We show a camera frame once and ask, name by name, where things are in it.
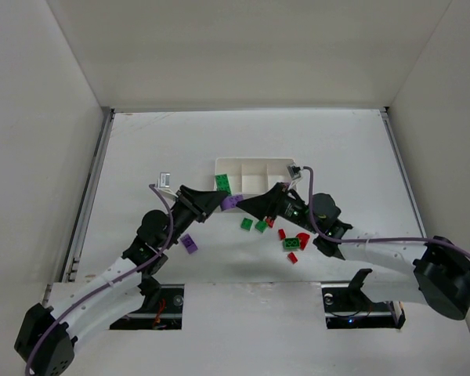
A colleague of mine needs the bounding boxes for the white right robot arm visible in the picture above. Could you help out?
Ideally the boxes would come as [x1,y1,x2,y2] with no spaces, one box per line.
[237,183,470,320]

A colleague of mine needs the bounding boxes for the small purple curved lego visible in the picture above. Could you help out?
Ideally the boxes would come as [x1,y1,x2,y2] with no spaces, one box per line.
[220,194,244,212]

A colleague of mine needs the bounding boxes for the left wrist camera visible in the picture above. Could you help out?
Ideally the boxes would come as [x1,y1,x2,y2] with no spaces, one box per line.
[155,172,176,201]

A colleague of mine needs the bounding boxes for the small red lego lower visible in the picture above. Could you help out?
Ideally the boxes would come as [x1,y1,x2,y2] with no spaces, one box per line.
[287,252,298,264]

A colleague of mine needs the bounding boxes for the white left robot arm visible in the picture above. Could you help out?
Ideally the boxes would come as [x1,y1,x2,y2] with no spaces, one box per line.
[14,186,228,375]

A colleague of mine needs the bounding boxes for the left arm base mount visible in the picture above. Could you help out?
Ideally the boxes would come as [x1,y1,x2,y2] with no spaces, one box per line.
[110,284,185,331]

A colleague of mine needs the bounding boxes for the green square lego right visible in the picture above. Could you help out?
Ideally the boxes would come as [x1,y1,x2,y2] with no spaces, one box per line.
[255,221,268,233]

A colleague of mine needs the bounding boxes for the green two-stud lego brick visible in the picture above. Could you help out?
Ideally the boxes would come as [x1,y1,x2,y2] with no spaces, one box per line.
[283,237,301,250]

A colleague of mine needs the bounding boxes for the red curved lego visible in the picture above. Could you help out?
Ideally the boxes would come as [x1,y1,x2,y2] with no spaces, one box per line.
[296,233,310,251]

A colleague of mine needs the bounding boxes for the long green lego plate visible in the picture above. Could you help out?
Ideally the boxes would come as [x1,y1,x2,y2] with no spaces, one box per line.
[215,174,232,195]

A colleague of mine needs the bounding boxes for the white divided plastic container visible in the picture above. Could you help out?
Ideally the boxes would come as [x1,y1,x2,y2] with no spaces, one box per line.
[214,157,295,197]

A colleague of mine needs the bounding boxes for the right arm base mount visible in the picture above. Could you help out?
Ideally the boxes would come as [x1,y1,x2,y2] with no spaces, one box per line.
[321,269,406,330]

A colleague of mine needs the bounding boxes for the green square lego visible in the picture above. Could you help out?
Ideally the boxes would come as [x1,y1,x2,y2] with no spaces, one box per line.
[255,221,268,233]
[240,218,253,231]

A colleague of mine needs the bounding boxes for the green square lego left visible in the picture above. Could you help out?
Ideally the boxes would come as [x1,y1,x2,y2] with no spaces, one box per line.
[240,218,253,231]

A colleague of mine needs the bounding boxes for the large purple arch lego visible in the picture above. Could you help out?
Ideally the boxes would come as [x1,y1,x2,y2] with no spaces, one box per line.
[180,234,198,255]

